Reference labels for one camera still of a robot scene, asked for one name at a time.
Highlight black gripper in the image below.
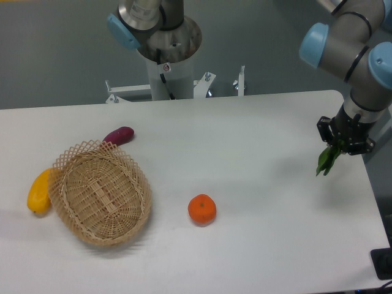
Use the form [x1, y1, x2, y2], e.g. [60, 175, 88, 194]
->
[317, 106, 375, 156]

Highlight green leafy vegetable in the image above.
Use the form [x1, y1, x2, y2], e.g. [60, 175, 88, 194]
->
[316, 140, 345, 176]

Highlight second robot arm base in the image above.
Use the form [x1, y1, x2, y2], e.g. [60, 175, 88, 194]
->
[107, 0, 202, 64]

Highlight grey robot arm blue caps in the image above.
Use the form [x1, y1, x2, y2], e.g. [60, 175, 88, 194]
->
[299, 1, 391, 155]

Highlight black device at table edge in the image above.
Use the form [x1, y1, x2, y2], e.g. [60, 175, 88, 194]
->
[370, 247, 391, 281]

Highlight orange tangerine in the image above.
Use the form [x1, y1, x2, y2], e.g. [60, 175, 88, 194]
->
[187, 194, 217, 225]

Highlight purple sweet potato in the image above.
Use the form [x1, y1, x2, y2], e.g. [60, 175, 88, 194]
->
[103, 126, 135, 146]

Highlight woven wicker basket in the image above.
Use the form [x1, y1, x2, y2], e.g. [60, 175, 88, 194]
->
[48, 140, 152, 247]

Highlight yellow mango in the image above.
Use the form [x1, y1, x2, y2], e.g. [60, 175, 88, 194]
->
[27, 168, 51, 214]

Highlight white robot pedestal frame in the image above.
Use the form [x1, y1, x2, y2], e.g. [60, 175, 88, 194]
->
[105, 58, 247, 104]

